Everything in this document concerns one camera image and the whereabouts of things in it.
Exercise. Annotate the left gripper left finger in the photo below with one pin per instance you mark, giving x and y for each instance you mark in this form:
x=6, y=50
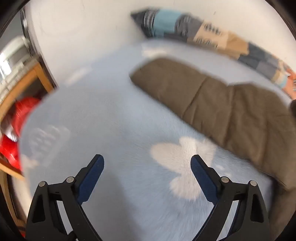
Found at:
x=56, y=211

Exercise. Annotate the brown puffer jacket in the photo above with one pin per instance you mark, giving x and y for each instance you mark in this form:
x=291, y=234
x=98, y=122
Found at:
x=250, y=122

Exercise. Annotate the red bag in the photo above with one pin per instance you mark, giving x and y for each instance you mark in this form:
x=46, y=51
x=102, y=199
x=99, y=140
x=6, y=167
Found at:
x=11, y=131

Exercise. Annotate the light blue cloud bedsheet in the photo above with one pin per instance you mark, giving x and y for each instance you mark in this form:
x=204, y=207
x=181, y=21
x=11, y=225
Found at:
x=147, y=190

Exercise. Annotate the patchwork folded quilt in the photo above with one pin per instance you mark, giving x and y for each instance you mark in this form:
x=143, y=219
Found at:
x=166, y=23

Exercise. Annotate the wooden shelf frame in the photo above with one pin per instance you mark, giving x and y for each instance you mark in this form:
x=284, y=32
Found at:
x=36, y=72

